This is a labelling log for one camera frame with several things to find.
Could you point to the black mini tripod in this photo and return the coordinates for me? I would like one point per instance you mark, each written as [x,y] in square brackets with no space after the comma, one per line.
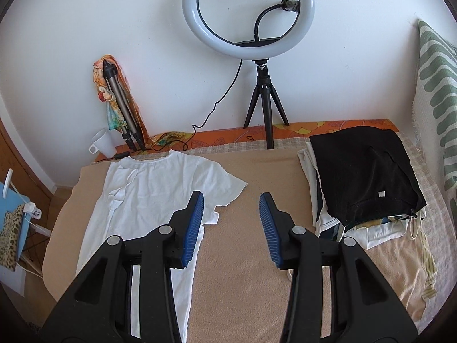
[266,114]

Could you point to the pile of folded clothes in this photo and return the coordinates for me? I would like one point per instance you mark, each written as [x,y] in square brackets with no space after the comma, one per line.
[317,200]

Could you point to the blue leopard print bag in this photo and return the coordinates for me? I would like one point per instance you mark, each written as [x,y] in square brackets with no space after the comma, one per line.
[10,228]

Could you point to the grey folded tripod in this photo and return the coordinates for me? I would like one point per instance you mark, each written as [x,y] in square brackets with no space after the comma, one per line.
[123,107]

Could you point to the white t-shirt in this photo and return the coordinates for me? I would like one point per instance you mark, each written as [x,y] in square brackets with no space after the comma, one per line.
[150,185]

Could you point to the orange patterned bedsheet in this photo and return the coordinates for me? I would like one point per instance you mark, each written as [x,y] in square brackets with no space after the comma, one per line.
[321,127]

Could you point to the colourful patterned scarf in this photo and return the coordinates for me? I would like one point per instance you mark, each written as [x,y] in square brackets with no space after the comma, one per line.
[136,114]

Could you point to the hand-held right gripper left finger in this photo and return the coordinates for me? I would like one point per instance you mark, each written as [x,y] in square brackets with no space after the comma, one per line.
[194,221]

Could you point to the checked bedspread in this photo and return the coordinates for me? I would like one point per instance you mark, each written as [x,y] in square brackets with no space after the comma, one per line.
[435,193]

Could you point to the peach towel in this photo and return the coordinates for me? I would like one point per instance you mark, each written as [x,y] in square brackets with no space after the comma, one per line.
[392,275]

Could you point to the white garment with dark trim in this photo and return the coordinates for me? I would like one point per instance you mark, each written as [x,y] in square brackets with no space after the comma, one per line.
[375,234]

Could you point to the wooden cabinet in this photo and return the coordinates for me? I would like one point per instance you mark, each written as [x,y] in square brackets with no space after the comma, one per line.
[21,157]

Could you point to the black folded garment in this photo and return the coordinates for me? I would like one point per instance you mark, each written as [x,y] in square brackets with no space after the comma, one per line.
[357,171]

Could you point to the yellow striped cloth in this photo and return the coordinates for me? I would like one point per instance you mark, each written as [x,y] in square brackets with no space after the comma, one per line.
[428,264]

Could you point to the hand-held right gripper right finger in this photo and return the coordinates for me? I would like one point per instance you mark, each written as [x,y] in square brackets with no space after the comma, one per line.
[267,221]

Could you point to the white cup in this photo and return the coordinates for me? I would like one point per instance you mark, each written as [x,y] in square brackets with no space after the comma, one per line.
[103,143]

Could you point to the white charger plug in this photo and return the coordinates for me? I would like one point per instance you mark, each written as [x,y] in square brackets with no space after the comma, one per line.
[33,211]

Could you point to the beige blanket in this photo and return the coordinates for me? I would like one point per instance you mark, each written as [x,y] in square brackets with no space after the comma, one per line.
[242,293]

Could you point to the green patterned pillow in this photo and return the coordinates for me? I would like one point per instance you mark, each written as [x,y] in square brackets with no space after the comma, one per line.
[439,96]

